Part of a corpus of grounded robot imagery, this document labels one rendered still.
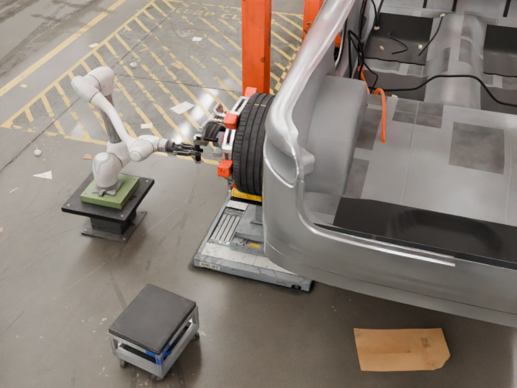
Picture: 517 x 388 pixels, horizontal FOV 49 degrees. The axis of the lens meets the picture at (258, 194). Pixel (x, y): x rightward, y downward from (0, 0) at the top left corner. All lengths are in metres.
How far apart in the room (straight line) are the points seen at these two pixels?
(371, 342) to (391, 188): 1.00
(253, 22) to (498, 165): 1.75
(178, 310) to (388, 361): 1.30
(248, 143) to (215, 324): 1.18
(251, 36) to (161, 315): 1.87
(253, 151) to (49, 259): 1.77
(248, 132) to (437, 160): 1.11
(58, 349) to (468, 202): 2.57
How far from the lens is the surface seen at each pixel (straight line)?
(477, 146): 3.63
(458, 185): 3.41
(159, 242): 4.32
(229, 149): 3.50
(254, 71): 4.00
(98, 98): 3.89
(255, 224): 4.07
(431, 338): 3.82
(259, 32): 3.87
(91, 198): 4.25
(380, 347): 3.71
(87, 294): 4.06
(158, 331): 3.32
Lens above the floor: 2.93
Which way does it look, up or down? 39 degrees down
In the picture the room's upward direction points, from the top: 1 degrees clockwise
